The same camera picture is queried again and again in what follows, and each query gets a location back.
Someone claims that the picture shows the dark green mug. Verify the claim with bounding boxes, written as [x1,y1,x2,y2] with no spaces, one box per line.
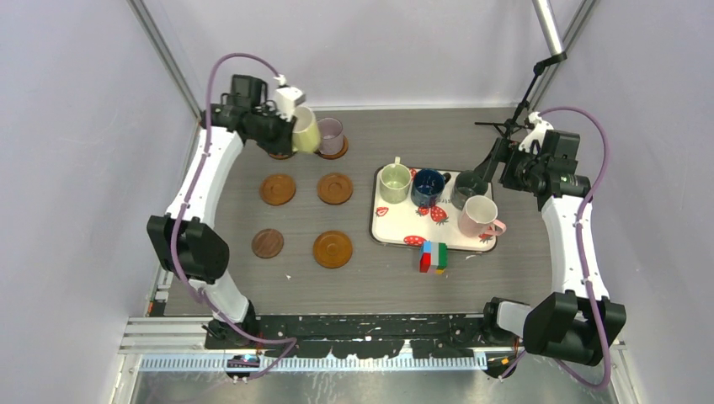
[450,170,488,210]

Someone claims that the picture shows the pink mug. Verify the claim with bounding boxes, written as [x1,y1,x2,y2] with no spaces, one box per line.
[457,195,507,237]

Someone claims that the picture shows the cream mug yellow handle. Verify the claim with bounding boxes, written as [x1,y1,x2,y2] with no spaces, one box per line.
[292,106,322,153]

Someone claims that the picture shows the lilac mug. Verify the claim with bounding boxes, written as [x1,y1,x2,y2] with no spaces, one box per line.
[317,118,344,155]

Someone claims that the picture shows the light green mug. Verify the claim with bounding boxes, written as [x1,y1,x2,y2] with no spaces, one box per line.
[378,157,412,204]

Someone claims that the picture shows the cream tray with black rim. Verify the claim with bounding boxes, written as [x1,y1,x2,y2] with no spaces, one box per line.
[370,168,497,253]

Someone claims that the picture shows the multicolour toy brick block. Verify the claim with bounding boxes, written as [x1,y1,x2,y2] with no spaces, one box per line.
[418,241,448,274]

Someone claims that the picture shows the dark brown wooden coaster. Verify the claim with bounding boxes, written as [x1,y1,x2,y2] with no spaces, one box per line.
[251,228,285,259]

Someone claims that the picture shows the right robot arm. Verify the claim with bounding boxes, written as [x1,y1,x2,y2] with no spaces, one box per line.
[476,130,626,366]

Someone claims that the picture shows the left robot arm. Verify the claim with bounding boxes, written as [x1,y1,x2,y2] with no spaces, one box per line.
[147,73,305,348]

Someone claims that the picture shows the dark blue mug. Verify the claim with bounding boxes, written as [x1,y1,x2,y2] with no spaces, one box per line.
[410,168,451,208]

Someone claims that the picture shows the silver pole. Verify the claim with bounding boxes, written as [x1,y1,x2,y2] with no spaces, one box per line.
[532,0,565,56]

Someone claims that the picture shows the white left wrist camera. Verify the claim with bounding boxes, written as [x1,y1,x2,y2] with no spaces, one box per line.
[273,85,306,121]

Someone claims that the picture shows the black camera tripod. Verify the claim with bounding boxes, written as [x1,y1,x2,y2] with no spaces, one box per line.
[474,51,567,139]

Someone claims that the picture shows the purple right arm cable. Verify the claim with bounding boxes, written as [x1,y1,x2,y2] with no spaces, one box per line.
[498,107,613,391]

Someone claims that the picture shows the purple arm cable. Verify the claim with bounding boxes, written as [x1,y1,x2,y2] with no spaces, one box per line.
[498,107,613,391]
[169,52,298,382]

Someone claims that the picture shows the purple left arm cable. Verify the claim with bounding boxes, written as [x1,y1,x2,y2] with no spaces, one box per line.
[169,52,298,382]

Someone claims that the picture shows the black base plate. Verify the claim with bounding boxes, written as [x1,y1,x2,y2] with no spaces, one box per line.
[203,313,523,359]

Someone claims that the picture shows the aluminium front rail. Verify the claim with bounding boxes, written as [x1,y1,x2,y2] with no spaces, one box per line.
[118,311,627,374]

